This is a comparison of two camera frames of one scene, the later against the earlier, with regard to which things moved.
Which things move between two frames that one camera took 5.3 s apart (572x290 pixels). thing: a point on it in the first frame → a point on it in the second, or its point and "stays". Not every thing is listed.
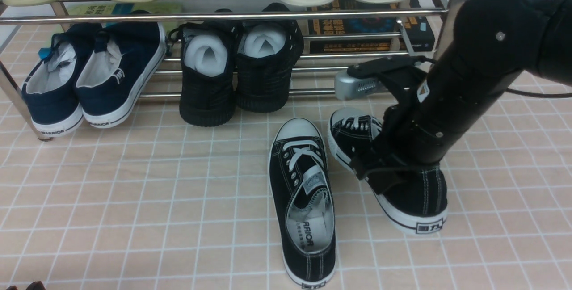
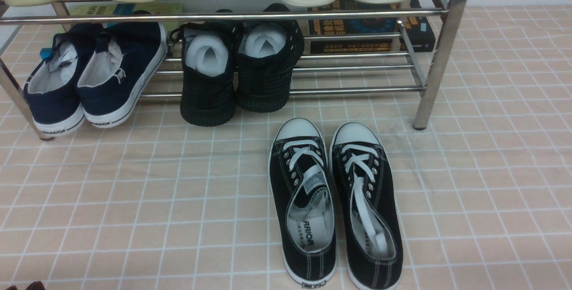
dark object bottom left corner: [35, 285] stays
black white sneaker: [415, 199] → [368, 207]
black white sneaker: [302, 203] stays
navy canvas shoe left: [49, 94] stays
